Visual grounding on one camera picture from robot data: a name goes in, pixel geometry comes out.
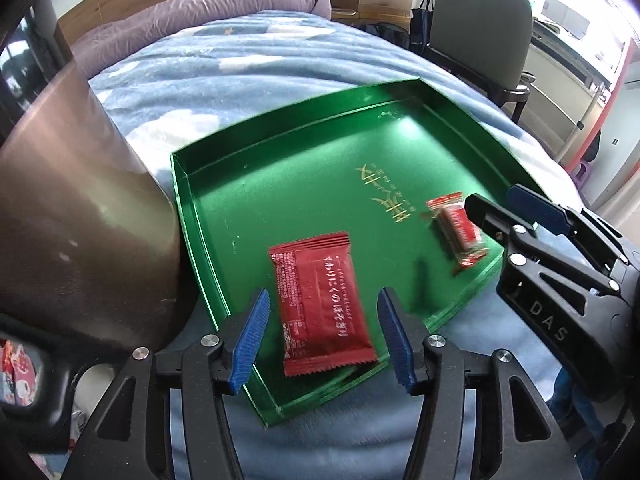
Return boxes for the dark hanging bag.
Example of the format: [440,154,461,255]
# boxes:
[410,0,436,53]

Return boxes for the dark hanging jacket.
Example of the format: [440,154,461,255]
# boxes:
[582,130,602,162]

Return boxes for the white desk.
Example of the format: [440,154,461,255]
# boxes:
[530,10,618,161]

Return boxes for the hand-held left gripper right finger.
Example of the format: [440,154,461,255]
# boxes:
[376,286,583,480]

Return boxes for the computer monitor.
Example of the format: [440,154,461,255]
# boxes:
[542,0,592,41]

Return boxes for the dark red snack packet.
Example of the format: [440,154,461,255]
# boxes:
[268,231,378,378]

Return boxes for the purple pillow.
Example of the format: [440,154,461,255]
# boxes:
[70,0,333,81]

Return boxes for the green metal tray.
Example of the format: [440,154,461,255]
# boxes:
[170,78,546,428]

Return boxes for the wooden headboard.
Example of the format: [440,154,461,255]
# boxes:
[57,0,266,46]

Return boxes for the blue cloud print blanket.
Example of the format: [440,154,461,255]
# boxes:
[70,10,601,480]

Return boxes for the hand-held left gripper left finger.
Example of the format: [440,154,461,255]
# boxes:
[60,287,271,480]

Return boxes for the brown and black kettle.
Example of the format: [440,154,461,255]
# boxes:
[0,60,201,441]

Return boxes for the purple stool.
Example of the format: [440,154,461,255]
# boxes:
[570,160,596,187]

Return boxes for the pink character snack packet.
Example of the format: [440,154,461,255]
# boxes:
[0,340,39,406]

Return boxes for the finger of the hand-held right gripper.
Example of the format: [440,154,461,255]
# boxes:
[464,193,540,262]
[506,184,630,267]

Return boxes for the grey office chair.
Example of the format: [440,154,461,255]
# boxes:
[425,0,533,121]

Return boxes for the small red candy packet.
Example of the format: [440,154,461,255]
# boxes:
[425,191,490,274]

